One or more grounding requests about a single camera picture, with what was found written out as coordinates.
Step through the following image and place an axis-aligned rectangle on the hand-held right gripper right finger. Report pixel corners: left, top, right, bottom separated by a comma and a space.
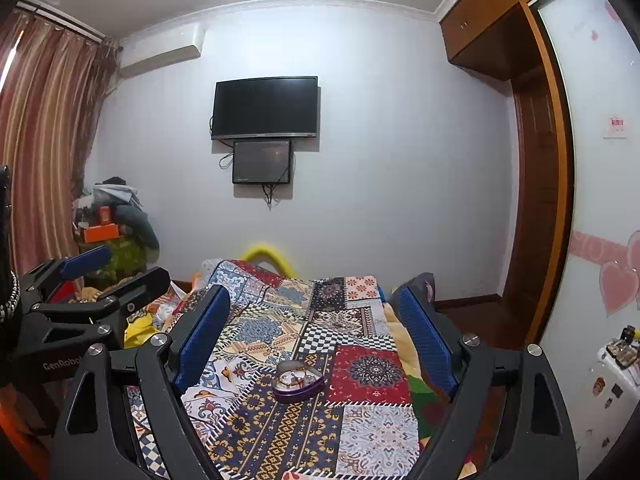
399, 284, 577, 480

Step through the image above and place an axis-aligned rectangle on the orange box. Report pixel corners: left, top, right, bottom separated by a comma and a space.
82, 223, 122, 244

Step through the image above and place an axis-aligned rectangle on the grey backpack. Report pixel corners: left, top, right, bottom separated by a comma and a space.
386, 272, 437, 311

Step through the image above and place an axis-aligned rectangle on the colourful fleece blanket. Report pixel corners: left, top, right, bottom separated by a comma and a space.
379, 285, 478, 480

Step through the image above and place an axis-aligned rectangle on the purple heart-shaped jewelry box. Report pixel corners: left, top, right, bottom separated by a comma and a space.
272, 359, 326, 404

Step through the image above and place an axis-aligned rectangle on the yellow cloth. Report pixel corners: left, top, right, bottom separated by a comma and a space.
124, 312, 158, 350

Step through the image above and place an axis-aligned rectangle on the yellow foam tube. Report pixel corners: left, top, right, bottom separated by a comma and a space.
242, 243, 297, 277

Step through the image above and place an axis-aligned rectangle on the wooden overhead cabinet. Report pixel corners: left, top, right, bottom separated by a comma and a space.
438, 0, 582, 82

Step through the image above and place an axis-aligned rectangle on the white paper door sticker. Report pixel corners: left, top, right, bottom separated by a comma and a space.
602, 113, 629, 139

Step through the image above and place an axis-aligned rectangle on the white heart-print sliding door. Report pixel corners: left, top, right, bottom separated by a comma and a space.
529, 0, 640, 413

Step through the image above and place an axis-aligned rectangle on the patchwork printed blanket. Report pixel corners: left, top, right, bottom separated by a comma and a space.
125, 258, 427, 480

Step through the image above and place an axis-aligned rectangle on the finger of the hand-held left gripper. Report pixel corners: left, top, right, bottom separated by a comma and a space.
19, 245, 112, 311
31, 266, 172, 348

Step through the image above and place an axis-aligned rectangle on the pile of clothes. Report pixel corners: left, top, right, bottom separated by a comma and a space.
71, 176, 161, 262

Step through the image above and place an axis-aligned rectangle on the small black wall monitor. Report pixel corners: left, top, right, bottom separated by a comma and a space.
231, 138, 294, 186

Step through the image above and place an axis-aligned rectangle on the black wall television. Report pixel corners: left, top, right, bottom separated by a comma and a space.
209, 75, 320, 141

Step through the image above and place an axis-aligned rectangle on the white wall air conditioner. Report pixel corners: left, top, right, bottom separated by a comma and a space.
118, 22, 207, 79

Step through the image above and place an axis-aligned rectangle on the dark zippered garment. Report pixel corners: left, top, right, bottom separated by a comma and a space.
0, 164, 22, 323

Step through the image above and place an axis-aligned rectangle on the green printed bag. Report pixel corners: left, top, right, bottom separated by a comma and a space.
94, 239, 149, 282

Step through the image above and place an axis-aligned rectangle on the striped red curtain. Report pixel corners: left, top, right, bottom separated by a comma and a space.
0, 9, 119, 283

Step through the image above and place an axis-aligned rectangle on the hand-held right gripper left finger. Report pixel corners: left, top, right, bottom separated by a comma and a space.
49, 284, 232, 480

